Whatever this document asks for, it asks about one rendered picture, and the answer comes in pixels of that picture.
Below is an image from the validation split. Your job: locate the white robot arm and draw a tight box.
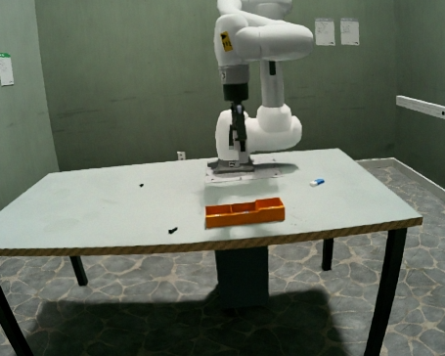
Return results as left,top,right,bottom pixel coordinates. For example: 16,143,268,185
207,0,313,174

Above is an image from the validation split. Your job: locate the white and blue eraser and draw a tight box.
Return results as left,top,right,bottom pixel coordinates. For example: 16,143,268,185
310,179,325,187

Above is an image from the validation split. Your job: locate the orange three-compartment tray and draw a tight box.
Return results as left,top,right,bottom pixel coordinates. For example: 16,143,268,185
205,197,286,228

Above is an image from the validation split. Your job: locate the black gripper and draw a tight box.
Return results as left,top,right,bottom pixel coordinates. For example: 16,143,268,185
223,83,249,163

